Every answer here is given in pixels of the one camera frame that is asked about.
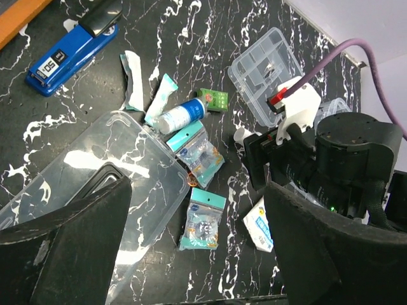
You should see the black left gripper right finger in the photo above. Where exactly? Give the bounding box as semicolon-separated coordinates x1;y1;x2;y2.
264;182;406;304

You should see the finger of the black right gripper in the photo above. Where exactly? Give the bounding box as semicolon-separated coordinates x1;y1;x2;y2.
244;133;268;191

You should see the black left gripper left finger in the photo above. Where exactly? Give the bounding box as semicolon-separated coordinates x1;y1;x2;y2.
1;177;132;304

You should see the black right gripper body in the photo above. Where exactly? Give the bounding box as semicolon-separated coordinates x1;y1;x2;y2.
261;112;403;218

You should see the white plastic bottle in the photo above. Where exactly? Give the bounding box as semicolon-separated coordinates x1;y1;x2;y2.
233;127;252;146

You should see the clear medicine kit box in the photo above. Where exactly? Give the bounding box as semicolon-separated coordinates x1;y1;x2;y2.
314;98;351;128

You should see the white gauze pad packet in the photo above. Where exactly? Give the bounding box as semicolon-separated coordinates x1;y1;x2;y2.
243;196;273;253

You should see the teal tape packet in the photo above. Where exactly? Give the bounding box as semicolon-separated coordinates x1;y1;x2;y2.
166;121;224;189
179;187;226;251

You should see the green medicine carton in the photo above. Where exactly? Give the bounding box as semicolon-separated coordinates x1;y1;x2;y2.
197;88;229;112

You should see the clear compartment organizer tray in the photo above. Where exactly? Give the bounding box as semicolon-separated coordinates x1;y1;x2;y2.
228;27;304;128

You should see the white wrapped bandage right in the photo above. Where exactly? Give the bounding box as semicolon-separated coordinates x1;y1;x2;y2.
144;74;178;127

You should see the white wrapped bandage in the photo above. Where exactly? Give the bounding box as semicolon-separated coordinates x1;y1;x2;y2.
144;74;178;127
120;50;144;112

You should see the white wrapped bandage left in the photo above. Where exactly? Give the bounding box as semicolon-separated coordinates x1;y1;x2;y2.
120;50;144;112

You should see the blue stapler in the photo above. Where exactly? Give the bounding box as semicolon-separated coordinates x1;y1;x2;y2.
25;1;123;97

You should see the orange wooden rack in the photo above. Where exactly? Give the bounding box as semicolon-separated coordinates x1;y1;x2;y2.
1;0;51;49

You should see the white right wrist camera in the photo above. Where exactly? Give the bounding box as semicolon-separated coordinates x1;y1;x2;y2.
266;76;321;146

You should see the clear kit lid black handle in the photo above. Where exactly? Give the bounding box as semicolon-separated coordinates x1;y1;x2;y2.
1;111;189;304

